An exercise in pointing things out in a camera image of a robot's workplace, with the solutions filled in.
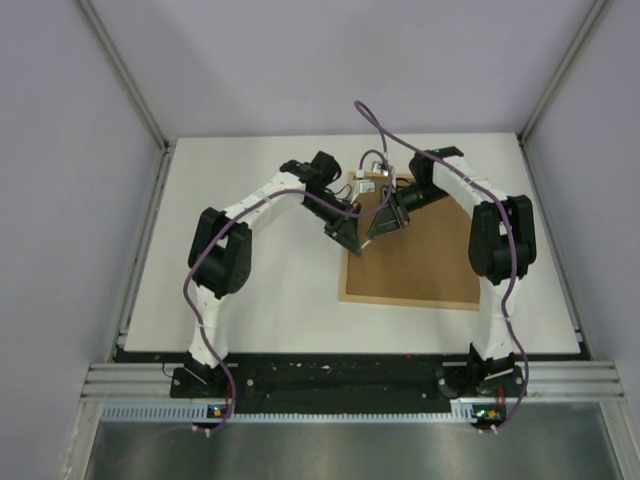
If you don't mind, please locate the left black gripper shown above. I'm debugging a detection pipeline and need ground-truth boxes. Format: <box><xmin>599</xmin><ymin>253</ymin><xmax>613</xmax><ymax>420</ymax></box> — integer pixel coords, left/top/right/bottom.
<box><xmin>302</xmin><ymin>191</ymin><xmax>361</xmax><ymax>255</ymax></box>

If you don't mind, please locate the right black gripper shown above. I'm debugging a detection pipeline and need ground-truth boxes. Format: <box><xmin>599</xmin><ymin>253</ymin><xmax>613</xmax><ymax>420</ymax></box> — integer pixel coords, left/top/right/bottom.
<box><xmin>367</xmin><ymin>183</ymin><xmax>449</xmax><ymax>241</ymax></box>

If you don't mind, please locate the light wooden picture frame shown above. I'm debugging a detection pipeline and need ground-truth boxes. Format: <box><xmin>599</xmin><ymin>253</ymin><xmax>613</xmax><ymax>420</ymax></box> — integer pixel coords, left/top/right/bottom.
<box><xmin>338</xmin><ymin>197</ymin><xmax>480</xmax><ymax>311</ymax></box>

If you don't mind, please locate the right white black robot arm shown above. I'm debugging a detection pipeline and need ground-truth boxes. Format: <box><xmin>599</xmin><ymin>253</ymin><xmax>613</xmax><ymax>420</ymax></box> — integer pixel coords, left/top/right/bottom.
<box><xmin>367</xmin><ymin>147</ymin><xmax>537</xmax><ymax>396</ymax></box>

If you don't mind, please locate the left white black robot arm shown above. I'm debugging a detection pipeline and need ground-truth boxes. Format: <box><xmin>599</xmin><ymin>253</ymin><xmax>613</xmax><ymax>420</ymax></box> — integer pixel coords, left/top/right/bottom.
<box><xmin>183</xmin><ymin>151</ymin><xmax>361</xmax><ymax>397</ymax></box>

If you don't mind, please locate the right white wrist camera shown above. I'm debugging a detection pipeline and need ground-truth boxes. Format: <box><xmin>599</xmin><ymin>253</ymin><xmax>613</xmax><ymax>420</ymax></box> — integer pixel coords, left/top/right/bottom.
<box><xmin>369</xmin><ymin>160</ymin><xmax>394</xmax><ymax>177</ymax></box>

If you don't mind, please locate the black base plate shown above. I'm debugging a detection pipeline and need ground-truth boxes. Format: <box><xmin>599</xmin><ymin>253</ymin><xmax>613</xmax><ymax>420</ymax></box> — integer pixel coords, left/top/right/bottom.
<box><xmin>170</xmin><ymin>353</ymin><xmax>524</xmax><ymax>415</ymax></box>

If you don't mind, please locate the aluminium front rail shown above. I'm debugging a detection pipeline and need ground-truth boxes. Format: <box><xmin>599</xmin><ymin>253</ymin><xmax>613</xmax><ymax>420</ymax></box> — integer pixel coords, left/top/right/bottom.
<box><xmin>81</xmin><ymin>361</ymin><xmax>625</xmax><ymax>402</ymax></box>

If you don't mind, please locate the grey slotted cable duct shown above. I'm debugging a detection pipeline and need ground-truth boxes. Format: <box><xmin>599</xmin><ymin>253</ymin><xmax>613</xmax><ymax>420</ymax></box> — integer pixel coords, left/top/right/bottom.
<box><xmin>99</xmin><ymin>401</ymin><xmax>489</xmax><ymax>426</ymax></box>

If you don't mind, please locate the right aluminium corner post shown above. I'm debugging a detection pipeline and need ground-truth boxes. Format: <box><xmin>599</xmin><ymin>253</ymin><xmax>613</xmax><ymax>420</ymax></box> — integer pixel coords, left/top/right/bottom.
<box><xmin>517</xmin><ymin>0</ymin><xmax>614</xmax><ymax>147</ymax></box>

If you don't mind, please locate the aluminium corner post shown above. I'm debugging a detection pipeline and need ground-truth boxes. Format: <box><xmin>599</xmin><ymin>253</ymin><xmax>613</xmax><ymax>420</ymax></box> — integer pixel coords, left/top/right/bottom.
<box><xmin>73</xmin><ymin>0</ymin><xmax>170</xmax><ymax>152</ymax></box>
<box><xmin>517</xmin><ymin>0</ymin><xmax>614</xmax><ymax>147</ymax></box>

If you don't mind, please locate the left aluminium corner post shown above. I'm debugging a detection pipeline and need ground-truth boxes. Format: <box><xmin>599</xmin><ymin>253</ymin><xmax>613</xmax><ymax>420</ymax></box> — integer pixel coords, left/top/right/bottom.
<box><xmin>73</xmin><ymin>0</ymin><xmax>170</xmax><ymax>152</ymax></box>

